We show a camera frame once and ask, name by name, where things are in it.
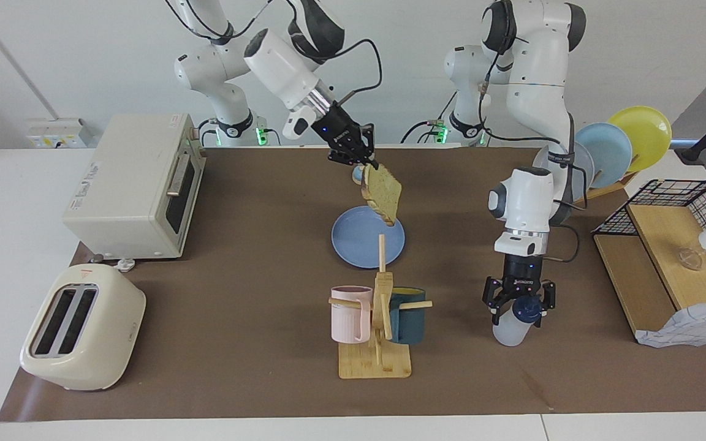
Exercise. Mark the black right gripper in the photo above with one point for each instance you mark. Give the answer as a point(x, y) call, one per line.
point(337, 128)

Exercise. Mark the grey plate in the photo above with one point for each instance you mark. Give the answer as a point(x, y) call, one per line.
point(586, 171)

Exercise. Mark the yellow plate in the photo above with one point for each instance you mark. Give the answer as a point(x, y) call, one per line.
point(641, 131)

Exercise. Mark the teal mug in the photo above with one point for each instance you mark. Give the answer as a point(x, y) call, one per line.
point(411, 321)

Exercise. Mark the blue round plate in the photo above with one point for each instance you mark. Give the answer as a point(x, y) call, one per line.
point(359, 242)

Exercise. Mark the pink ribbed mug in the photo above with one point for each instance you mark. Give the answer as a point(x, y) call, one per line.
point(347, 318)

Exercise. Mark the white checked cloth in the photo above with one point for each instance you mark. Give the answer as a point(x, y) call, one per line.
point(696, 324)

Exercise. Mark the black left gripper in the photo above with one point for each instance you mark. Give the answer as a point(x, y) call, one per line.
point(521, 272)

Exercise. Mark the wooden plate rack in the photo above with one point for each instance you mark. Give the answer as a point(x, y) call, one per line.
point(610, 185)

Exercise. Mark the cream two-slot toaster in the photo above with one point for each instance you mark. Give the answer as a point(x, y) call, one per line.
point(114, 318)

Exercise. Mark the wooden mug tree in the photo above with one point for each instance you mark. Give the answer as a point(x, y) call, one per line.
point(374, 364)

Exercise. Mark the brown table mat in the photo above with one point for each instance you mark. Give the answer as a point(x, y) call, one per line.
point(255, 245)

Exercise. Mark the small clear glass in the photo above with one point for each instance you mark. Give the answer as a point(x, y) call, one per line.
point(691, 259)

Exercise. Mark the white power strip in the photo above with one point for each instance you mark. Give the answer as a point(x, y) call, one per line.
point(53, 131)

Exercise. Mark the slice of bread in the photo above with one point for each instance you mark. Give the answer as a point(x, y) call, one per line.
point(383, 193)

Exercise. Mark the light blue plate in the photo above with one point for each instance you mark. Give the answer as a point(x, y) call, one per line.
point(610, 153)

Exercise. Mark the clear squeeze bottle blue cap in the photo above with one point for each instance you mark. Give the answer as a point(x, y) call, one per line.
point(512, 334)

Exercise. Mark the cream toaster oven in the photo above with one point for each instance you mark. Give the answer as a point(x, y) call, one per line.
point(126, 196)

